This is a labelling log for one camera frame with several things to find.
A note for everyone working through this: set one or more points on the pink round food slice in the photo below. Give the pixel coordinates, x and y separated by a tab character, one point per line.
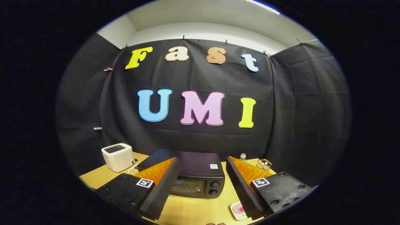
240	208

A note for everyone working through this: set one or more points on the white toaster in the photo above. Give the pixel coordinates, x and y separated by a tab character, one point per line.
117	157

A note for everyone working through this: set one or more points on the black toaster oven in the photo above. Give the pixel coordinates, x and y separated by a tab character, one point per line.
200	165

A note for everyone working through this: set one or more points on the cream patterned tray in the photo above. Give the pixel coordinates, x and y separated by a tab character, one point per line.
233	208

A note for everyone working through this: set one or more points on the black backdrop cloth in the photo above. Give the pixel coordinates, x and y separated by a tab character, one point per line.
203	78

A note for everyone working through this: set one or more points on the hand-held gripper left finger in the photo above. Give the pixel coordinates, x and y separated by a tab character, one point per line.
162	190

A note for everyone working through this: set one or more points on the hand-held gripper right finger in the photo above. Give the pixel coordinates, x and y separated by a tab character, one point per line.
240	187

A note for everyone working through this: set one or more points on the clear plastic bottle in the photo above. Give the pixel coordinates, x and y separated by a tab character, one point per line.
243	157

